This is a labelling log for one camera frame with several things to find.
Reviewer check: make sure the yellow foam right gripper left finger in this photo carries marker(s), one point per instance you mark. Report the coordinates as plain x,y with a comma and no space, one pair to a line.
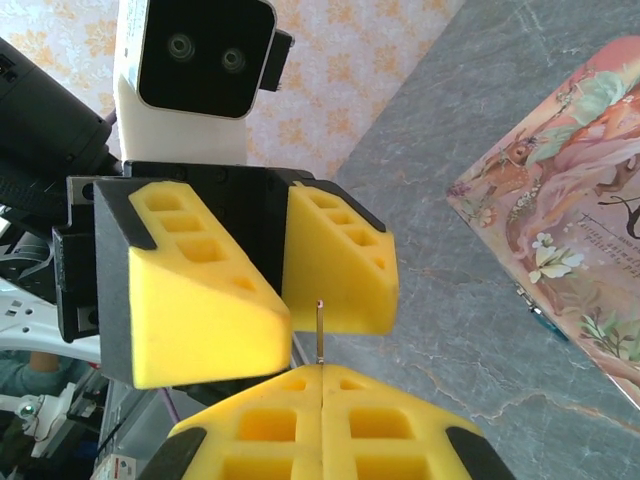
260,440

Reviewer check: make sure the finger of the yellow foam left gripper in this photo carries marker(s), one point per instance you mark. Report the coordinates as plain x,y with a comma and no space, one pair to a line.
340,280
200,320

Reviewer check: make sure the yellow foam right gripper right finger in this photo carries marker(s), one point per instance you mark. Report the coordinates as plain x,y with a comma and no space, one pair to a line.
390,440

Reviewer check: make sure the thin metal needle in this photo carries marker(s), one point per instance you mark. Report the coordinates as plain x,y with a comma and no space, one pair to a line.
320,335

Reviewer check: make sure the pink floral decorated box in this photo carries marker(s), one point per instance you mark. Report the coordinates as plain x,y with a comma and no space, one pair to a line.
575,210

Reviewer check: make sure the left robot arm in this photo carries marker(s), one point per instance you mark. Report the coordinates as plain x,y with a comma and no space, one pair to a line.
45,120

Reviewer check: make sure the white background machine part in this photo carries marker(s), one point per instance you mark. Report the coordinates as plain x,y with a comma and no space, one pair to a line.
25,320

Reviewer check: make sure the person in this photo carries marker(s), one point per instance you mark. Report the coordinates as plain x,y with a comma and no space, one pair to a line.
30,370

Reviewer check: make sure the white device with green light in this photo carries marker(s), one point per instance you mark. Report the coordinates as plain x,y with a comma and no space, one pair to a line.
35,415

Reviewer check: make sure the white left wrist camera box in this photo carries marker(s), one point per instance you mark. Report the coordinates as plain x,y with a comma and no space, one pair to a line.
200,55

